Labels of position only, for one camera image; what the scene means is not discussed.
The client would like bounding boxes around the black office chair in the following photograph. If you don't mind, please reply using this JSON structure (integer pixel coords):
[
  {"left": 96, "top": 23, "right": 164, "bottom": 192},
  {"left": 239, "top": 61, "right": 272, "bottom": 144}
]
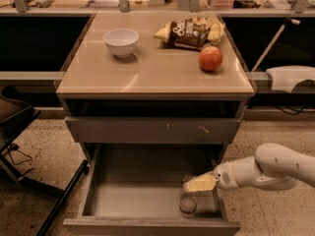
[{"left": 0, "top": 86, "right": 88, "bottom": 236}]

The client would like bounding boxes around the grey drawer cabinet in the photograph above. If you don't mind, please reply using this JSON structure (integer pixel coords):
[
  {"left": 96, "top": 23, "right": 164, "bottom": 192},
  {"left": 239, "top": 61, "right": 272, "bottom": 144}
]
[{"left": 56, "top": 11, "right": 255, "bottom": 158}]

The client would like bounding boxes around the closed grey upper drawer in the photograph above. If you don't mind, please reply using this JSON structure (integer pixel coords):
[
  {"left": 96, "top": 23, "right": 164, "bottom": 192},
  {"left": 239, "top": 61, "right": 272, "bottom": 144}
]
[{"left": 65, "top": 117, "right": 240, "bottom": 145}]

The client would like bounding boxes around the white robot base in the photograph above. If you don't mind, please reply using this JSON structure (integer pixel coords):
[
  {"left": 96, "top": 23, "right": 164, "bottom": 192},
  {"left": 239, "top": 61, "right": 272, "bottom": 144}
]
[{"left": 266, "top": 65, "right": 315, "bottom": 93}]

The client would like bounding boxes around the white stick with black tip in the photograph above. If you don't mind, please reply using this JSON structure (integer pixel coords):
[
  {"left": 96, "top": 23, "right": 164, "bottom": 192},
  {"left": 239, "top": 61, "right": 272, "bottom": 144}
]
[{"left": 251, "top": 18, "right": 301, "bottom": 72}]

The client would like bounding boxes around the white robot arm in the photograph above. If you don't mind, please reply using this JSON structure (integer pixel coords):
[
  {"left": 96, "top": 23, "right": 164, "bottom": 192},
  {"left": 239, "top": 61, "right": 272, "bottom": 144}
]
[{"left": 183, "top": 143, "right": 315, "bottom": 193}]

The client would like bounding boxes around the open grey lower drawer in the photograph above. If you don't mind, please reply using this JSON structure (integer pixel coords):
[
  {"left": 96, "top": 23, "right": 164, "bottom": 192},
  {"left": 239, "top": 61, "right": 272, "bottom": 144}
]
[{"left": 64, "top": 145, "right": 240, "bottom": 236}]

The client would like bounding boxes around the red apple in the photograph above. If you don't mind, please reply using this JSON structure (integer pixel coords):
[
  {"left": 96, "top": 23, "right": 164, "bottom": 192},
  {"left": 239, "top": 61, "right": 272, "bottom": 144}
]
[{"left": 198, "top": 46, "right": 222, "bottom": 72}]

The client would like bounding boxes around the brown chip bag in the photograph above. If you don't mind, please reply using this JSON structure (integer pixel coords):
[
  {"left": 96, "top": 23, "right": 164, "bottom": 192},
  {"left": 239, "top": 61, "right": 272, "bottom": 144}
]
[{"left": 155, "top": 18, "right": 224, "bottom": 50}]

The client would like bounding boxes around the white ceramic bowl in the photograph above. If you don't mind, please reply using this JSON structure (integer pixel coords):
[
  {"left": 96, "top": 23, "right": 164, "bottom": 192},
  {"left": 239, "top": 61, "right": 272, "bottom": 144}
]
[{"left": 102, "top": 29, "right": 139, "bottom": 58}]

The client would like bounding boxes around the clear plastic water bottle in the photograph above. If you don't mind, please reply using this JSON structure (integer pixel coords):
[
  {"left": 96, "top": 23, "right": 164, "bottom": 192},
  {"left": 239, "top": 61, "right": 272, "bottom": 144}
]
[{"left": 178, "top": 174, "right": 199, "bottom": 218}]

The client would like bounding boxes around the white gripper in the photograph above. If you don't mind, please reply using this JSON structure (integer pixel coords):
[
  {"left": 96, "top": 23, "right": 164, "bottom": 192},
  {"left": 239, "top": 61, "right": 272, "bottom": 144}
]
[{"left": 183, "top": 162, "right": 237, "bottom": 193}]

